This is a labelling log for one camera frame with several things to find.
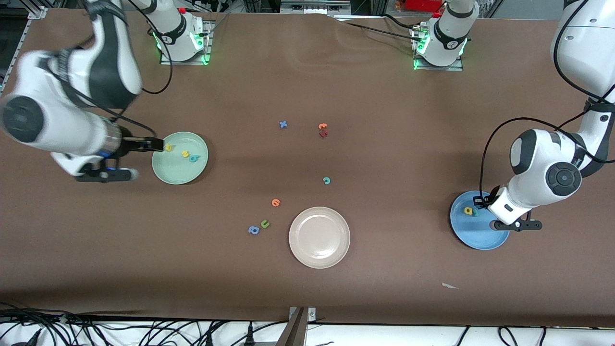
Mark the brown table cover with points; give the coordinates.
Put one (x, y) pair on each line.
(384, 288)

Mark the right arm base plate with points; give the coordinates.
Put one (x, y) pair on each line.
(185, 63)

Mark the blue plate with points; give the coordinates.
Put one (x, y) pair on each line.
(475, 235)

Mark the grey background box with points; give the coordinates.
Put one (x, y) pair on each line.
(314, 6)

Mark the green plate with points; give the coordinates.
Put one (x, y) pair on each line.
(180, 170)

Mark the blue foam letter a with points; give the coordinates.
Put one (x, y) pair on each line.
(253, 230)

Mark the silver bracket plate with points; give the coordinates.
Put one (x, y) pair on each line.
(311, 314)

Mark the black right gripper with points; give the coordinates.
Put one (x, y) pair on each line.
(129, 144)

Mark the beige plate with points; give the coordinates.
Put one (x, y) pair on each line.
(319, 237)

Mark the aluminium frame rail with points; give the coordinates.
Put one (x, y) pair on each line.
(37, 13)

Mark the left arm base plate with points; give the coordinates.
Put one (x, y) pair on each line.
(439, 68)

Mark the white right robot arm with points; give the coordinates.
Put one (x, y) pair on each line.
(48, 125)

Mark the red background box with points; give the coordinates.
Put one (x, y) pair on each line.
(423, 5)

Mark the white paper scrap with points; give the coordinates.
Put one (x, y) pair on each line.
(449, 286)

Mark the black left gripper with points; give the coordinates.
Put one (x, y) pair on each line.
(484, 202)

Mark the grey metal post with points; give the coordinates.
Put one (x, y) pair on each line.
(294, 331)

